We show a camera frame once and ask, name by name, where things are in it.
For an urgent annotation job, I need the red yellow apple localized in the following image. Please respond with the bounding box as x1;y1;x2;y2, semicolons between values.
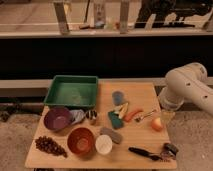
151;118;163;131

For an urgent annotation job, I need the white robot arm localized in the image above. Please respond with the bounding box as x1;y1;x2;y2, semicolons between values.
158;62;213;116

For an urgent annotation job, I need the red bowl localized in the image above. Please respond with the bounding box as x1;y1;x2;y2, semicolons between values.
67;127;95;156

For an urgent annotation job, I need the purple bowl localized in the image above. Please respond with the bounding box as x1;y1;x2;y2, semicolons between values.
44;106;73;131

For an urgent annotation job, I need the dark small object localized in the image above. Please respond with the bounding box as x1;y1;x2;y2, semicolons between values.
163;143;179;155

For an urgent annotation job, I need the orange carrot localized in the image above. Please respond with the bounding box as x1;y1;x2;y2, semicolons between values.
124;109;143;122

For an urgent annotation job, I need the yellow banana piece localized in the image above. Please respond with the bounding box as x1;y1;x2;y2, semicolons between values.
114;102;129;119

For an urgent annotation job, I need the green sponge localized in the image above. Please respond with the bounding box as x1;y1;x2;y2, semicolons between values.
108;111;124;129

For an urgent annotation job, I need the white round cup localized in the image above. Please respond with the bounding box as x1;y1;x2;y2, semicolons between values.
95;135;113;155

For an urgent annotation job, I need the grey crumpled cloth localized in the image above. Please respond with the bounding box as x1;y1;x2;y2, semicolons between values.
70;110;86;125

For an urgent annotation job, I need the green plastic tray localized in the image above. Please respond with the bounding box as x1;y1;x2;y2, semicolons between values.
44;75;98;109

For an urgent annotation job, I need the bunch of dark grapes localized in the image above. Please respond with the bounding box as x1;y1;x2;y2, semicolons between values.
35;136;68;158

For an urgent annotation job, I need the black handled brush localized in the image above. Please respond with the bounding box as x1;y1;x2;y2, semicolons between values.
128;147;170;162

